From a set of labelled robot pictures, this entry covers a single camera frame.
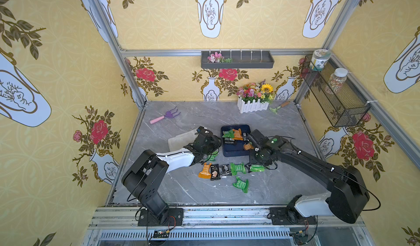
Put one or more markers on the patterned jar white lid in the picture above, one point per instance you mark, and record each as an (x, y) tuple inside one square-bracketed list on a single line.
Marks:
[(319, 59)]

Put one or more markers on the green cookie packet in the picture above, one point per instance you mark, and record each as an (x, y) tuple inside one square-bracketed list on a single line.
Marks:
[(213, 156), (237, 168)]

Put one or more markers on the small circuit board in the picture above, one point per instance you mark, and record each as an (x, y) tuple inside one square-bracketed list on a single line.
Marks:
[(161, 234)]

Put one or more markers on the green toy shovel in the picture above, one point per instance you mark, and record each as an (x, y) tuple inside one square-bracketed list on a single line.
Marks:
[(276, 109)]

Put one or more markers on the grey wall shelf tray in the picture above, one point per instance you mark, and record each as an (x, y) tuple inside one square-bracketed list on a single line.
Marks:
[(242, 59)]

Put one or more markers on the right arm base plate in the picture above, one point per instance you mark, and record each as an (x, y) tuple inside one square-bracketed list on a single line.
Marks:
[(282, 216)]

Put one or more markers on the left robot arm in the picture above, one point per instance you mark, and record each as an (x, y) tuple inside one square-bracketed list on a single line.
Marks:
[(146, 174)]

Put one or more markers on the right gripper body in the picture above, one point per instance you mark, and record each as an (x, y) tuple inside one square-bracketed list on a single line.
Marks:
[(255, 141)]

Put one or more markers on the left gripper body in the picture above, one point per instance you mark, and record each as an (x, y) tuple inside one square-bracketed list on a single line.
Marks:
[(211, 141)]

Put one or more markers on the green packet cluster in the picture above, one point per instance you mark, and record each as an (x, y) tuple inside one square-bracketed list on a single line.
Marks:
[(257, 168)]

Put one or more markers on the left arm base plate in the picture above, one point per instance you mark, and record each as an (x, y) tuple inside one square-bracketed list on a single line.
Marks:
[(173, 218)]

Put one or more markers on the orange packet under green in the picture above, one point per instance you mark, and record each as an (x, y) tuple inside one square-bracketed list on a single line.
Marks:
[(237, 135)]

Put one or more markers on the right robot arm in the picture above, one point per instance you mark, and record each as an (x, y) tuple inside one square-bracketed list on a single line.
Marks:
[(346, 194)]

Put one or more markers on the pink purple toy rake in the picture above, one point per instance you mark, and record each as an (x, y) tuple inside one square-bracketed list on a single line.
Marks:
[(168, 115)]

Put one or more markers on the dark blue storage box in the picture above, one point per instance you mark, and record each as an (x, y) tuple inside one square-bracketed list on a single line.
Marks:
[(233, 148)]

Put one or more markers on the white green garden glove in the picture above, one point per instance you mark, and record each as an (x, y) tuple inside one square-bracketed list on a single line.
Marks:
[(180, 141)]

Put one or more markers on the pink flowers on shelf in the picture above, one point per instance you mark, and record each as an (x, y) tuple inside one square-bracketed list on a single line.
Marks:
[(218, 58)]

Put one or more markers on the black cookie packet with picture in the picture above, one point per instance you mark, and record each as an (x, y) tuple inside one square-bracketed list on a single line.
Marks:
[(215, 172)]

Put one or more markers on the green packet front row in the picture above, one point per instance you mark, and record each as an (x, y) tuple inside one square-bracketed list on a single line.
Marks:
[(243, 185)]

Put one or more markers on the orange cookie packet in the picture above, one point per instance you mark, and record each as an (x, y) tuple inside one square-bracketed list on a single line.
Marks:
[(206, 171)]

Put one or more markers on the flowers in white fence planter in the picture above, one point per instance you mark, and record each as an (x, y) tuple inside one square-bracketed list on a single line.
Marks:
[(254, 97)]

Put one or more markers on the green packet upper left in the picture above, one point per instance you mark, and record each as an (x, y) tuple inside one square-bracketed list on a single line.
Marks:
[(229, 134)]

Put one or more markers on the clear jar white lid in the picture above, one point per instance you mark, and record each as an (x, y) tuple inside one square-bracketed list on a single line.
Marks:
[(336, 81)]

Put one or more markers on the black wire mesh basket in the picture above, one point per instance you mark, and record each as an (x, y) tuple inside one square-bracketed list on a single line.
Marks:
[(344, 107)]

